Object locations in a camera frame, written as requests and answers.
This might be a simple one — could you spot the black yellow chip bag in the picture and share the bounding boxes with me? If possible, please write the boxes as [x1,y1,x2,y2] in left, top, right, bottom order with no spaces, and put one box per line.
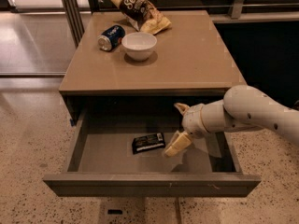
[110,0,171,35]

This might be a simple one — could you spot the metal floor outlet plate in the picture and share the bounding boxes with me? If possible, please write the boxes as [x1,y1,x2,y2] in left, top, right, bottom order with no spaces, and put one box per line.
[97,197,146,224]

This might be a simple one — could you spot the grey drawer cabinet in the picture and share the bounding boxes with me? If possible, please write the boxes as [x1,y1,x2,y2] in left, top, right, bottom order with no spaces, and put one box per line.
[59,10,245,119]

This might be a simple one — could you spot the black rxbar chocolate bar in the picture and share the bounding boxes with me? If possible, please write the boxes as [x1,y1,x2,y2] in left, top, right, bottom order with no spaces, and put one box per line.
[132,133,165,154]

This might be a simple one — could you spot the metal railing frame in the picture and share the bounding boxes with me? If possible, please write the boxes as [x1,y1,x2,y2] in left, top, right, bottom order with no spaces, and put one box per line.
[57,0,299,47]

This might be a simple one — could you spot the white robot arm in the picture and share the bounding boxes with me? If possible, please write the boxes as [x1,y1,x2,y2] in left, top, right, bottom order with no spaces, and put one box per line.
[164,85,299,157]

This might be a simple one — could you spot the open grey top drawer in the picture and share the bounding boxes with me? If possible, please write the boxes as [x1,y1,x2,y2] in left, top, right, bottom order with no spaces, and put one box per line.
[43,110,261,197]

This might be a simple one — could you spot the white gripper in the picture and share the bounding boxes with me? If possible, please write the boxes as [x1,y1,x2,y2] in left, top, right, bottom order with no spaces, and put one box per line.
[164,103,206,157]

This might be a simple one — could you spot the blue pepsi soda can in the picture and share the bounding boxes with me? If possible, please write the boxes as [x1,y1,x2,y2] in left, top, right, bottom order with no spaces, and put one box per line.
[97,25,125,51]

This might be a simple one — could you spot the white ceramic bowl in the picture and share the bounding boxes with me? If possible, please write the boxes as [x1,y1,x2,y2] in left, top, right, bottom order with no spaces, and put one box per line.
[121,32,157,61]

